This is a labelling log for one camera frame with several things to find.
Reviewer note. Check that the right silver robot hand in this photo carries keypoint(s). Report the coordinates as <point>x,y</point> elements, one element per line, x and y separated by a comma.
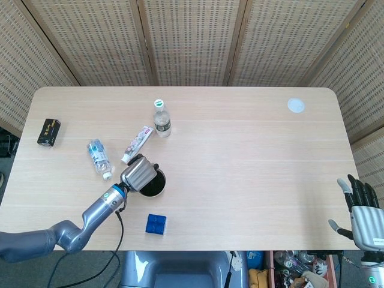
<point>369,223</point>

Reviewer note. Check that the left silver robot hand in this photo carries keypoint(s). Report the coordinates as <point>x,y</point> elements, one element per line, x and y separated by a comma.
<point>139,174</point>

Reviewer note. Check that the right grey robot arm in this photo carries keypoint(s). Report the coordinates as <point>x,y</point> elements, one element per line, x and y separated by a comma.
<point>372,270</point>

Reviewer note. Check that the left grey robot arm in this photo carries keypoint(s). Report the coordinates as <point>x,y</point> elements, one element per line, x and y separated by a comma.
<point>90,216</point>

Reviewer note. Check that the black round cup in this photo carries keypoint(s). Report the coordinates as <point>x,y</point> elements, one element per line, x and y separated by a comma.
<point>156,195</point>

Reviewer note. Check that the white toothpaste tube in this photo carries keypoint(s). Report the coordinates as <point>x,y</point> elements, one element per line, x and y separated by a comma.
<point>136,144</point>

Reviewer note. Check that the blue label water bottle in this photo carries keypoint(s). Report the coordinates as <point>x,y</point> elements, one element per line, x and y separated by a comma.
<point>99,157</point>

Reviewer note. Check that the blue building block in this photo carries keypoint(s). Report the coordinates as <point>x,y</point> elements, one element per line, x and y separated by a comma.
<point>155,224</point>

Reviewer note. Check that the green label water bottle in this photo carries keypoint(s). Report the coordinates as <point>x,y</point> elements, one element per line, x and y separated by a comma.
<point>162,123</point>

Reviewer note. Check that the red crate of clutter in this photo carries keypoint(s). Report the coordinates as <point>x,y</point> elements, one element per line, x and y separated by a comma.
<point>300,270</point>

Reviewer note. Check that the black box gold print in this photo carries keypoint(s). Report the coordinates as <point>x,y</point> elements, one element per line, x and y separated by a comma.
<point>49,132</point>

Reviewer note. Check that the grey robot torso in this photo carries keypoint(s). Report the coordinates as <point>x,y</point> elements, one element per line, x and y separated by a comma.
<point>180,270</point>

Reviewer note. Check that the blue box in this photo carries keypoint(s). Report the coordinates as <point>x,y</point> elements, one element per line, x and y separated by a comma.
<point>255,258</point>

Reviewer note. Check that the yellow bag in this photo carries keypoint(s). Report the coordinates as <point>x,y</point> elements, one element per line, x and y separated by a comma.
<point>258,277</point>

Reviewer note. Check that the black equipment on floor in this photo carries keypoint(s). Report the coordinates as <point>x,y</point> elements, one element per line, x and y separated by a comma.
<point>6,144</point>

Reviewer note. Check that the white round table grommet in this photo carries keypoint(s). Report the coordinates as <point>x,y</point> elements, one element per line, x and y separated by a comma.
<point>296,105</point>

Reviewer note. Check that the woven folding screen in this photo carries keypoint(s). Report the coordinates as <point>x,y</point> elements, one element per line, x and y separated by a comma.
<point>192,39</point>

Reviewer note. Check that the white bracket plate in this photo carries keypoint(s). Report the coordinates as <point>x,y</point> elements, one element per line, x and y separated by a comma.
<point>236,262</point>

